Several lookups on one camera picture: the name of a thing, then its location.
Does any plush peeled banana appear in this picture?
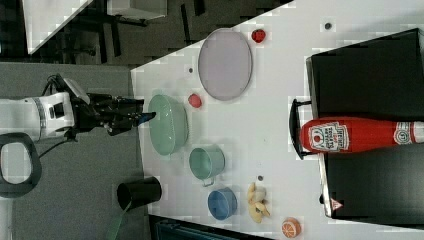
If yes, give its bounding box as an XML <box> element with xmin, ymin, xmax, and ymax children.
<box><xmin>247</xmin><ymin>182</ymin><xmax>270</xmax><ymax>223</ymax></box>

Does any green cup with handle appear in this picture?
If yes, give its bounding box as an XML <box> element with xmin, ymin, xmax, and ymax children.
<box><xmin>189</xmin><ymin>145</ymin><xmax>225</xmax><ymax>187</ymax></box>

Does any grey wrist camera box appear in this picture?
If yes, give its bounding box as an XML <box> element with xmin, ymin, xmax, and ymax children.
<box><xmin>64</xmin><ymin>78</ymin><xmax>90</xmax><ymax>104</ymax></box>

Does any green bowl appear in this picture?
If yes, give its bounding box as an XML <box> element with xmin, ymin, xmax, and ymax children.
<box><xmin>148</xmin><ymin>94</ymin><xmax>189</xmax><ymax>156</ymax></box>

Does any red plush strawberry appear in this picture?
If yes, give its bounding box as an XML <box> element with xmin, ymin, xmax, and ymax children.
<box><xmin>251</xmin><ymin>29</ymin><xmax>266</xmax><ymax>43</ymax></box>

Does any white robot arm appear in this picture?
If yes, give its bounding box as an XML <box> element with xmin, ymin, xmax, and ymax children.
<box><xmin>0</xmin><ymin>92</ymin><xmax>156</xmax><ymax>142</ymax></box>

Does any black cable loop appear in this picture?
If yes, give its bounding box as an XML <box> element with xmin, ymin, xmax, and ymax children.
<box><xmin>0</xmin><ymin>132</ymin><xmax>43</xmax><ymax>199</ymax></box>

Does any plush orange slice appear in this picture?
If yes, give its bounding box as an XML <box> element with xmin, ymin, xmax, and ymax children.
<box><xmin>281</xmin><ymin>217</ymin><xmax>302</xmax><ymax>238</ymax></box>

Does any red plush ketchup bottle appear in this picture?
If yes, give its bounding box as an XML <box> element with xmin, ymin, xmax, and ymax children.
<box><xmin>299</xmin><ymin>117</ymin><xmax>424</xmax><ymax>153</ymax></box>

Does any blue bowl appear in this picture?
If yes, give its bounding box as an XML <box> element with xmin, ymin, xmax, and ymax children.
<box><xmin>207</xmin><ymin>187</ymin><xmax>238</xmax><ymax>221</ymax></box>

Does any black oven door handle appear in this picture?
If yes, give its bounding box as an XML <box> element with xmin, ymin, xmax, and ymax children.
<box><xmin>289</xmin><ymin>99</ymin><xmax>312</xmax><ymax>160</ymax></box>

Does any large grey plate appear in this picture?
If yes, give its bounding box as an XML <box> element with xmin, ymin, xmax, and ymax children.
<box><xmin>198</xmin><ymin>28</ymin><xmax>252</xmax><ymax>101</ymax></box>

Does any white side table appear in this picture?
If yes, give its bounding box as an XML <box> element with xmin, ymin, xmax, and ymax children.
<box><xmin>21</xmin><ymin>0</ymin><xmax>94</xmax><ymax>55</ymax></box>

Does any black cylinder bin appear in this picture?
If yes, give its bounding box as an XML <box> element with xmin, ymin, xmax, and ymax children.
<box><xmin>117</xmin><ymin>177</ymin><xmax>162</xmax><ymax>211</ymax></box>

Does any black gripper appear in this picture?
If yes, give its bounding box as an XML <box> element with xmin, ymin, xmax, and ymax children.
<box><xmin>68</xmin><ymin>93</ymin><xmax>156</xmax><ymax>136</ymax></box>

